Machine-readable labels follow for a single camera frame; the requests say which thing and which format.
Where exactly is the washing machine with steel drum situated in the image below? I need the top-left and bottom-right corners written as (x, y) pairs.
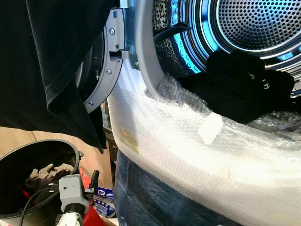
top-left (107, 0), bottom-right (301, 226)

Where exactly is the blue white printed package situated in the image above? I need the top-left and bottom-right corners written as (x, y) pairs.
top-left (92, 187), bottom-right (115, 217)

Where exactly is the red plastic container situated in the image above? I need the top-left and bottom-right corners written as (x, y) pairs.
top-left (78, 167), bottom-right (107, 226)

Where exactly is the grey beige crumpled cloth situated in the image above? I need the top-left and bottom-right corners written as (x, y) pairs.
top-left (29, 163), bottom-right (75, 180)

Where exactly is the black round laundry bucket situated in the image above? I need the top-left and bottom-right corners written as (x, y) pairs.
top-left (0, 139), bottom-right (83, 226)

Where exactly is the clear bubble wrap sheet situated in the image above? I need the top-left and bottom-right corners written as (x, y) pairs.
top-left (107, 61), bottom-right (301, 226)

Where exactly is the white tape piece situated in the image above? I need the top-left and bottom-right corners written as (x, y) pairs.
top-left (198, 112), bottom-right (223, 145)

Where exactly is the grey round washer door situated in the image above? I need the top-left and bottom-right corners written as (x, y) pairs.
top-left (75, 7), bottom-right (128, 114)

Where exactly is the black hanging garment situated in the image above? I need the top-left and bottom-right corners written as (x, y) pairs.
top-left (0, 0), bottom-right (118, 152)

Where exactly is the dark drum lifter paddle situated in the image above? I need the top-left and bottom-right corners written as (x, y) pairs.
top-left (153, 23), bottom-right (192, 45)

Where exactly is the black garment with small logo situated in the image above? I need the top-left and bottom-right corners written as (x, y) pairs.
top-left (179, 49), bottom-right (297, 124)

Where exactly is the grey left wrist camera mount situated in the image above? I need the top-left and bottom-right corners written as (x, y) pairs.
top-left (59, 174), bottom-right (88, 212)

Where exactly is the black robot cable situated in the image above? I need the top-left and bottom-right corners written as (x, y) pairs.
top-left (19, 184), bottom-right (61, 226)

